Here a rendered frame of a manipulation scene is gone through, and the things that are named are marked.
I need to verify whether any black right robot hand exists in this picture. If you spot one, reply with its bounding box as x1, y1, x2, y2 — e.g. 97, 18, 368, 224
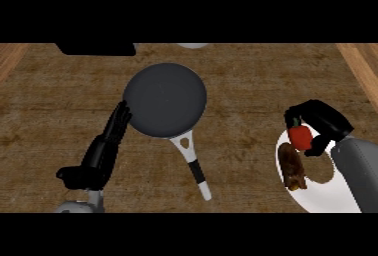
284, 99, 356, 158

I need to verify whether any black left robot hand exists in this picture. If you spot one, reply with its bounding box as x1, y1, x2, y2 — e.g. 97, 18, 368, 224
55, 99, 135, 192

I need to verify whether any red bell pepper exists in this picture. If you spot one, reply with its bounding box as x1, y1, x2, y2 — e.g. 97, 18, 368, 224
287, 117, 317, 152

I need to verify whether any dark grey frying pan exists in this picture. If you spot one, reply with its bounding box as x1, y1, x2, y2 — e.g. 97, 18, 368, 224
122, 62, 215, 202

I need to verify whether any white plate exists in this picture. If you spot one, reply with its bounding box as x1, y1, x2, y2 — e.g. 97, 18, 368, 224
274, 123, 365, 214

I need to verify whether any brown cooked meat piece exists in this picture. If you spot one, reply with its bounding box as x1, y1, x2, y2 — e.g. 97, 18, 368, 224
277, 142, 309, 192

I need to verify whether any black appliance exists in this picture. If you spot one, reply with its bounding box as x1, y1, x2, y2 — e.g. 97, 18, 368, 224
55, 43, 138, 57

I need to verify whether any white round dish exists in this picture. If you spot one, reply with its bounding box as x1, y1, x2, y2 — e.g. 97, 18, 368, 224
176, 43, 212, 50

